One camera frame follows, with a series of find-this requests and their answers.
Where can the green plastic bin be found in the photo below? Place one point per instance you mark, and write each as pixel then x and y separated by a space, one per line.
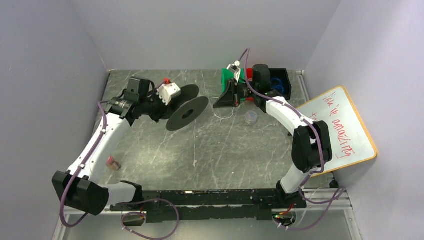
pixel 226 76

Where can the black cable spool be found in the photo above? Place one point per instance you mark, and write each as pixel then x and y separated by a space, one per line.
pixel 185 108

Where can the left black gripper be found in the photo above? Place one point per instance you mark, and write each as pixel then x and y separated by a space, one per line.
pixel 157 108

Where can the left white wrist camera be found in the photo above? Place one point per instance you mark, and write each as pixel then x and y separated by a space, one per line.
pixel 167 91

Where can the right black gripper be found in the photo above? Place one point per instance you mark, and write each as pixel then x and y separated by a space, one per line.
pixel 235 97

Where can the whiteboard with wooden frame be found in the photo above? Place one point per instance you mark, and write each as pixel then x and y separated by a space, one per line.
pixel 351 142

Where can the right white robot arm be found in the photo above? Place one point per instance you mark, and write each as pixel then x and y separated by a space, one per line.
pixel 270 88

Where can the aluminium extrusion frame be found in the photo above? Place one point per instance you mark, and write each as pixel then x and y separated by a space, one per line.
pixel 316 199

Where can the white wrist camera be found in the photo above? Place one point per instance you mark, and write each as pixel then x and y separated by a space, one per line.
pixel 167 91
pixel 236 70

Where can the pink capped small bottle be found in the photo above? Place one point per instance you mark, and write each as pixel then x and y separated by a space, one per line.
pixel 112 164

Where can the black plastic bin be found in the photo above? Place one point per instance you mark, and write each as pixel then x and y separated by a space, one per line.
pixel 280 82

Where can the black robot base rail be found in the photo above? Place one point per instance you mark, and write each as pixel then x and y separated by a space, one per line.
pixel 220 204

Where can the red plastic bin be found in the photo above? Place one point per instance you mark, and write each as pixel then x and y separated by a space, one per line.
pixel 249 74

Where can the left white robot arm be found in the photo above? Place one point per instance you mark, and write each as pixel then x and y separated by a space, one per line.
pixel 78 187

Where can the clear round plastic container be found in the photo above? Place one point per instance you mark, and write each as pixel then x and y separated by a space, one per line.
pixel 251 117

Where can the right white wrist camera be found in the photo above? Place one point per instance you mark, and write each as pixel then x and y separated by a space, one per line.
pixel 236 70

